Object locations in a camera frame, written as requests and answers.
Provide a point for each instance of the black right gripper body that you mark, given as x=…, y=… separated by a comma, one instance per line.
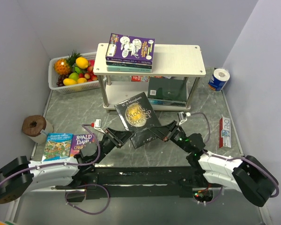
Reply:
x=178, y=138

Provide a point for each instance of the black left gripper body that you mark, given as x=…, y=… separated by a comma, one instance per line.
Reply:
x=107, y=145

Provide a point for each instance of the dark grey Mansfield book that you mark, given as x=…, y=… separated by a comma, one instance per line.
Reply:
x=138, y=115

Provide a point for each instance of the dark green book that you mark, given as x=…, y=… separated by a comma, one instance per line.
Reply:
x=164, y=89

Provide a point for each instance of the red 13-Storey Treehouse book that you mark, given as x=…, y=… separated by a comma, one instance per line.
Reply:
x=140, y=78

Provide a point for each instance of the teal paperback book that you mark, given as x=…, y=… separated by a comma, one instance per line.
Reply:
x=128, y=69

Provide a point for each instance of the Little Women floral book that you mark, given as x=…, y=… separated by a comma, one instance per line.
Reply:
x=121, y=64

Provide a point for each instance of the purple 52-Storey Treehouse book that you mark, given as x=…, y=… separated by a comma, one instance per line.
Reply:
x=124, y=48

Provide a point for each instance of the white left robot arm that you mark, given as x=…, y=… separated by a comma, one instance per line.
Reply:
x=21, y=175

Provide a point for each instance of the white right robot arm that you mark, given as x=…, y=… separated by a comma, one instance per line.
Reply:
x=243, y=174

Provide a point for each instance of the Roald Dahl Charlie book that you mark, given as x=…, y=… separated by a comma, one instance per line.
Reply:
x=79, y=142

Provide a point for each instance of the red white toothpaste box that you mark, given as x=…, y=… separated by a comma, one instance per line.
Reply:
x=225, y=132

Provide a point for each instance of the blue 26-Storey Treehouse book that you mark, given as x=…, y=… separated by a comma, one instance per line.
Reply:
x=57, y=146

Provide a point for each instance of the toilet paper roll blue wrap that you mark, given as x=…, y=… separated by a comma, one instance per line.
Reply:
x=218, y=79

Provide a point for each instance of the red apples cluster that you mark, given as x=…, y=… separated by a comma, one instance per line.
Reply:
x=89, y=73

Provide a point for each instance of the brown paper roll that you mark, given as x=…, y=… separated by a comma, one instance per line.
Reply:
x=37, y=128

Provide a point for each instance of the yellow mango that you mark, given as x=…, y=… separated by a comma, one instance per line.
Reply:
x=68, y=82

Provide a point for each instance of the green apple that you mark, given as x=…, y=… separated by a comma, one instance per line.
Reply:
x=74, y=76

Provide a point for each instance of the dark grapes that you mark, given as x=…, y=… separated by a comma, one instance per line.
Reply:
x=62, y=80

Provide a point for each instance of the yellow lemon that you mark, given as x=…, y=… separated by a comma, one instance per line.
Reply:
x=82, y=62

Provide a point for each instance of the white plastic fruit basket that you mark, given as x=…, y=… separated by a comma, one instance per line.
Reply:
x=82, y=83

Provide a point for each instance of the pineapple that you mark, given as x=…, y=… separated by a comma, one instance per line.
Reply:
x=64, y=66

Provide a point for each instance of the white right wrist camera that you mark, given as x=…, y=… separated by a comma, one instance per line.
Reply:
x=183, y=117

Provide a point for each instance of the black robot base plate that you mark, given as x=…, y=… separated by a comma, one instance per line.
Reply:
x=139, y=181

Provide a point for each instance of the aluminium frame rail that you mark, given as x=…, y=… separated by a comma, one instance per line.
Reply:
x=127, y=207

